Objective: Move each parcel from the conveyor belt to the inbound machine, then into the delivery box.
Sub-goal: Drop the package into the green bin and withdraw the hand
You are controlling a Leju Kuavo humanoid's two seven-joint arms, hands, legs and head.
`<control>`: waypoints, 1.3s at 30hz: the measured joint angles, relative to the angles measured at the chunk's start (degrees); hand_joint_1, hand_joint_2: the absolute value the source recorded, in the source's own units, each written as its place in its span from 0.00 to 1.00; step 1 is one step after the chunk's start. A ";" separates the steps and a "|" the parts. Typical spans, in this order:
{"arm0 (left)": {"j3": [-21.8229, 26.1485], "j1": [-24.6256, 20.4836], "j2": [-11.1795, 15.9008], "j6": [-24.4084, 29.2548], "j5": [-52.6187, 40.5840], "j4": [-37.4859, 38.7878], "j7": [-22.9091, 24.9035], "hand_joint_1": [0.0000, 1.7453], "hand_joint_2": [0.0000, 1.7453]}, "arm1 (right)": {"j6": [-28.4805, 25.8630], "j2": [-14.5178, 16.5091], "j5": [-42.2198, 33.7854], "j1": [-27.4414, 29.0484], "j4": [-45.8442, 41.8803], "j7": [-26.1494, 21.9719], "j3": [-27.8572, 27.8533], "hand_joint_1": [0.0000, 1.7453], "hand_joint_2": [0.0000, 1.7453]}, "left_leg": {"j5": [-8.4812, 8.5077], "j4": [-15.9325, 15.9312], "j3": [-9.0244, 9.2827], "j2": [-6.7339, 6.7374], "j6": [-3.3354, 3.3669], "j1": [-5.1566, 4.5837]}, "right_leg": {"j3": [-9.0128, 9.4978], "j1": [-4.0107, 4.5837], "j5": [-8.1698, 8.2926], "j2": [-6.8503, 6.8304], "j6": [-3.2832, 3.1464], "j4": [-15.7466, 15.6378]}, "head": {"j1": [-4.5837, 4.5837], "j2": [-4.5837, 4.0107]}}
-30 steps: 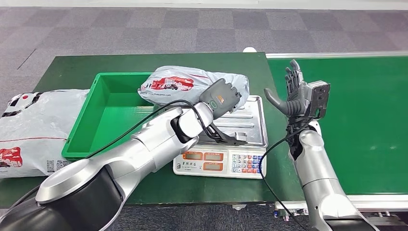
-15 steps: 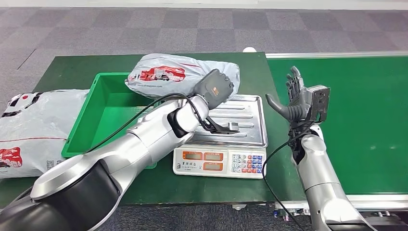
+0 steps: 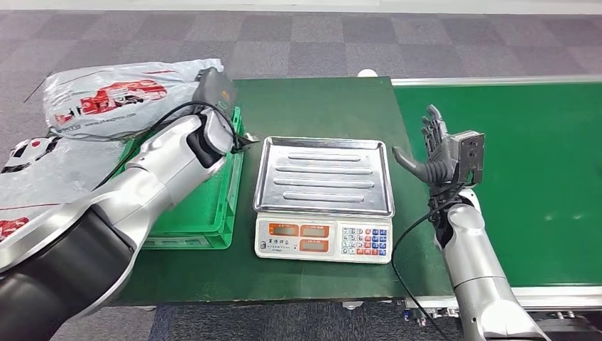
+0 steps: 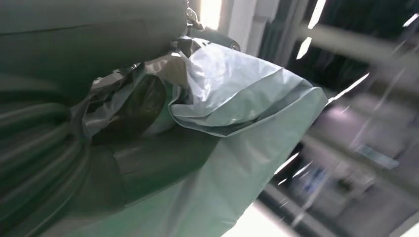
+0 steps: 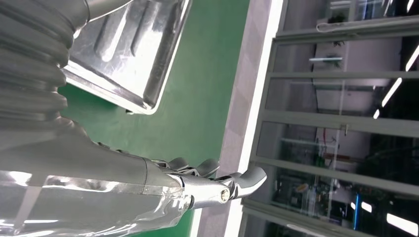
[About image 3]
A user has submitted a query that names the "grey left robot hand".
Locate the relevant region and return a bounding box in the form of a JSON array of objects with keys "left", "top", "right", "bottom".
[{"left": 192, "top": 67, "right": 239, "bottom": 119}]

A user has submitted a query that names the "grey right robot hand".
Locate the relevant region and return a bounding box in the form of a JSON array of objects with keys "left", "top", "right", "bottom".
[{"left": 391, "top": 104, "right": 471, "bottom": 187}]

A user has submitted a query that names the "plump white red-print parcel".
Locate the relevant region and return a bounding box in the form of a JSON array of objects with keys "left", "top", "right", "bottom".
[{"left": 43, "top": 58, "right": 225, "bottom": 141}]

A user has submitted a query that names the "electronic scale with steel tray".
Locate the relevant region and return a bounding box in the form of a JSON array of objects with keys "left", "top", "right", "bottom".
[{"left": 253, "top": 136, "right": 396, "bottom": 264}]

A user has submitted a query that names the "green plastic crate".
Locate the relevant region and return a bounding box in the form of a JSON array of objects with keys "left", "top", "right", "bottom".
[{"left": 112, "top": 105, "right": 246, "bottom": 250}]

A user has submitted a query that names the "large flat white mailer bag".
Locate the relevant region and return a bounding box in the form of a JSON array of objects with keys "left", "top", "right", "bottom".
[{"left": 0, "top": 136, "right": 128, "bottom": 243}]

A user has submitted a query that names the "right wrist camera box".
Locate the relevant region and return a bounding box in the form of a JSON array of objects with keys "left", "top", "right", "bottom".
[{"left": 452, "top": 131, "right": 486, "bottom": 185}]

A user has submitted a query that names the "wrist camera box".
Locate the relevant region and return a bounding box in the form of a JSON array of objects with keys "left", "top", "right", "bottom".
[
  {"left": 452, "top": 131, "right": 486, "bottom": 185},
  {"left": 232, "top": 132, "right": 261, "bottom": 154}
]

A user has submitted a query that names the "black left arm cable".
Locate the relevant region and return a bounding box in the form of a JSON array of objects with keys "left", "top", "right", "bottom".
[{"left": 92, "top": 101, "right": 243, "bottom": 192}]

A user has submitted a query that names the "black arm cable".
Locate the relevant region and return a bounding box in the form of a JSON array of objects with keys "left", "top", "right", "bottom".
[
  {"left": 92, "top": 101, "right": 243, "bottom": 192},
  {"left": 390, "top": 180, "right": 466, "bottom": 341}
]

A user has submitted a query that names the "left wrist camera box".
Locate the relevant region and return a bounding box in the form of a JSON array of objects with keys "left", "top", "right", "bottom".
[{"left": 232, "top": 132, "right": 261, "bottom": 154}]

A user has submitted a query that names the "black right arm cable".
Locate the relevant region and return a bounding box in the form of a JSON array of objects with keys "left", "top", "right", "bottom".
[{"left": 390, "top": 180, "right": 466, "bottom": 341}]

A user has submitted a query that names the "green conveyor belt silver frame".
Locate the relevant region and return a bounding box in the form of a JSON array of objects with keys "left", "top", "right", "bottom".
[{"left": 391, "top": 75, "right": 602, "bottom": 325}]

